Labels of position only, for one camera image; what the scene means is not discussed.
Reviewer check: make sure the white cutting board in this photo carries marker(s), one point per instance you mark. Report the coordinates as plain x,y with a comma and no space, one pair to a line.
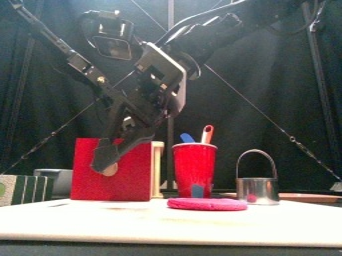
168,226

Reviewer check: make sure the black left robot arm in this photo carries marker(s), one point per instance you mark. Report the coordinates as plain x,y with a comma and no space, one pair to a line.
53,40

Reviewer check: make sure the brown wooden board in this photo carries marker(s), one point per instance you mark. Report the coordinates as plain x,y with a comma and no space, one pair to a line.
307,198

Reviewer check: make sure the red drawer with round knob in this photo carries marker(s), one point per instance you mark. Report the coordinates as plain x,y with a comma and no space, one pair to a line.
128,180

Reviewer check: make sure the vertical metal frame pole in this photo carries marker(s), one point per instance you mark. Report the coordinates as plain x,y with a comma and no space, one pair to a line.
169,160

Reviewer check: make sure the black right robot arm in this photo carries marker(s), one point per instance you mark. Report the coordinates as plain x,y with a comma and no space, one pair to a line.
231,26

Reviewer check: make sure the red plastic cup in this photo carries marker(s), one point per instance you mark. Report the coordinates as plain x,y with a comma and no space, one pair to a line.
193,166

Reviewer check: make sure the green white striped box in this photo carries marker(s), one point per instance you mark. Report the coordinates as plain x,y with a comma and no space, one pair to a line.
24,190

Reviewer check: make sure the slanted black frame post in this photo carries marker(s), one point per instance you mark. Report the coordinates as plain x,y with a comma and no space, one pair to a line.
322,86

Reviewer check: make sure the grey plastic container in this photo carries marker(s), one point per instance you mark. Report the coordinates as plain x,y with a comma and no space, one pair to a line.
55,181

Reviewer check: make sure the flat pink dough disc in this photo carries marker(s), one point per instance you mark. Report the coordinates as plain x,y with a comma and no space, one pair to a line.
207,204

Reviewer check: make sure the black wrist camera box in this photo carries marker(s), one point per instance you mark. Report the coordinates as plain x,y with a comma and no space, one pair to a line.
111,40

